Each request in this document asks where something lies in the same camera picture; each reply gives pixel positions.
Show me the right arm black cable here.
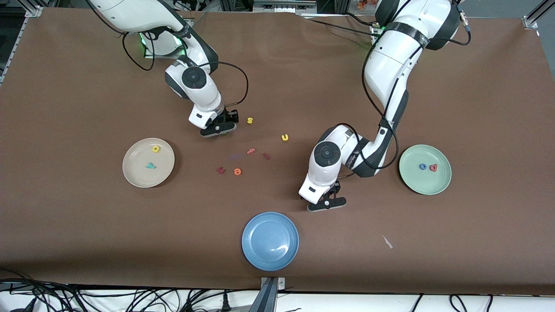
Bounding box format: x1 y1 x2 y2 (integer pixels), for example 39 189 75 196
121 28 249 109

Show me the beige brown plate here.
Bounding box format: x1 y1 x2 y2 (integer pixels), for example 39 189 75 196
122 138 176 188

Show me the thin black cable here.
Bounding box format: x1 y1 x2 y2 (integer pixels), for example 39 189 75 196
299 16 377 39
345 12 381 28

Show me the grey metal box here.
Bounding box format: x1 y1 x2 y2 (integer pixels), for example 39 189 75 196
253 0 317 13

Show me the pale green plate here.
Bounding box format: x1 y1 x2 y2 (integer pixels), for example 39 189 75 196
399 144 452 195

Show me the aluminium frame corner bracket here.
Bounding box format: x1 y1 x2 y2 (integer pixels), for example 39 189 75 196
522 0 555 29

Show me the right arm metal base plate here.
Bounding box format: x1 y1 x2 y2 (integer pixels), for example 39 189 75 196
143 32 185 59

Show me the aluminium frame rail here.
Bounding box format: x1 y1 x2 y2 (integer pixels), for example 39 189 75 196
0 5 44 85

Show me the grey camera mount pole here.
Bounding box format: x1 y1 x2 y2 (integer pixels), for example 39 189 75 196
249 276 286 312

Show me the brown table cover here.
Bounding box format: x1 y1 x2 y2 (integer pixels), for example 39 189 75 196
0 8 555 296

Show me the tangled black cable bundle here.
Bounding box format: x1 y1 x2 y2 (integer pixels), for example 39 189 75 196
0 268 261 312

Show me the blue plate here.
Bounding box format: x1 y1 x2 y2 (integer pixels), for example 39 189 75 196
242 211 300 272

